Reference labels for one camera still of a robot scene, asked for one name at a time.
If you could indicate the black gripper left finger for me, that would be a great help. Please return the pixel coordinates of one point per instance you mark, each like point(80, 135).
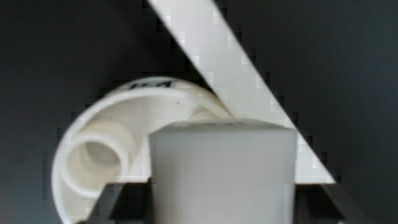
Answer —
point(122, 206)

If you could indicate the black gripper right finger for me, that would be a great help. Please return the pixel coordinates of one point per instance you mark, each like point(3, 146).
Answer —
point(318, 205)

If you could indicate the white round stool seat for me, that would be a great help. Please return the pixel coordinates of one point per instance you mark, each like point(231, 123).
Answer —
point(103, 150)

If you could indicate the white stool leg with tag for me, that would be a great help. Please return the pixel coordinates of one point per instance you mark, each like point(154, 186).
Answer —
point(222, 173)

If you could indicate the white right fence rail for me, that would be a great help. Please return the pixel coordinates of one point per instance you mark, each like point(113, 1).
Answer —
point(206, 40)

